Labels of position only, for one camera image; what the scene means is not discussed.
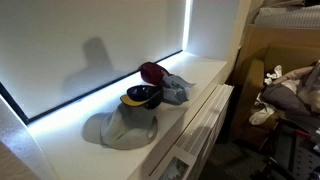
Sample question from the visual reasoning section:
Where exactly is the beige grey cap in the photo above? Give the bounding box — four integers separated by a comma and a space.
82, 102, 159, 151

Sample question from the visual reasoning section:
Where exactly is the white crumpled sock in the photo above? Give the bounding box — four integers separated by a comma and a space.
248, 92, 278, 126

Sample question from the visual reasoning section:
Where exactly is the white window blind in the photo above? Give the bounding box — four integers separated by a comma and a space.
0, 0, 188, 120

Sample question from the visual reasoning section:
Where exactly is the brown cardboard box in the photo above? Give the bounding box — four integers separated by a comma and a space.
229, 23, 320, 145

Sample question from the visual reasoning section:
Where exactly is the black stand with red part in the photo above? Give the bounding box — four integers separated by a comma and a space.
259, 116, 320, 180

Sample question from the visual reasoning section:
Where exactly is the striped grey mattress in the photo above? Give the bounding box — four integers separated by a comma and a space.
252, 4, 320, 30

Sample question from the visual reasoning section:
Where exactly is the pile of grey clothes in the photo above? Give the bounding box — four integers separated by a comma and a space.
260, 59, 320, 118

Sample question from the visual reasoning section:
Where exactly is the light blue cap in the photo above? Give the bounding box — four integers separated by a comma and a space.
160, 74, 197, 106

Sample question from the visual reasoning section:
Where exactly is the black window frame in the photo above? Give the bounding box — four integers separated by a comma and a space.
0, 49, 184, 125

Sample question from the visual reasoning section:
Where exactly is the navy cap with yellow brim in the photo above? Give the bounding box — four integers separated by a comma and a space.
120, 84, 165, 110

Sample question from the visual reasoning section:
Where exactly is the maroon cap with embroidered logo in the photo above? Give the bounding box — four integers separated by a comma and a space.
139, 61, 172, 86

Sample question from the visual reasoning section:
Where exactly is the framed photo picture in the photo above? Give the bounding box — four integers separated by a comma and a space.
158, 156, 190, 180

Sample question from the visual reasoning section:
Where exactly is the white crumpled cloth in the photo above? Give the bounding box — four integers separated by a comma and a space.
263, 64, 284, 86

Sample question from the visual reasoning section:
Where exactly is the white slatted radiator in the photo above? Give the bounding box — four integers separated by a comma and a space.
174, 83, 235, 180

